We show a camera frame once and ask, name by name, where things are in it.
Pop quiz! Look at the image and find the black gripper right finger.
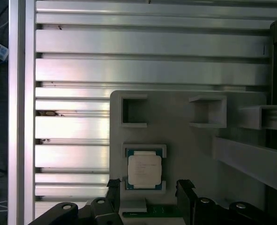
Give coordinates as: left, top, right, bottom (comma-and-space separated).
175, 179, 277, 225

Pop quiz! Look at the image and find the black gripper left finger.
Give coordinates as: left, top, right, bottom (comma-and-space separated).
27, 178, 124, 225

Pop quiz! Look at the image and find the silver-topped CPU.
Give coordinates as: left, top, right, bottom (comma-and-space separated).
125, 149, 165, 190

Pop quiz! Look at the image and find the green RAM stick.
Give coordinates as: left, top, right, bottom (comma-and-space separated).
122, 205, 179, 218

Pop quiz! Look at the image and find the grey parts rack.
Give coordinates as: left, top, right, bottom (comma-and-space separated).
109, 90, 277, 225

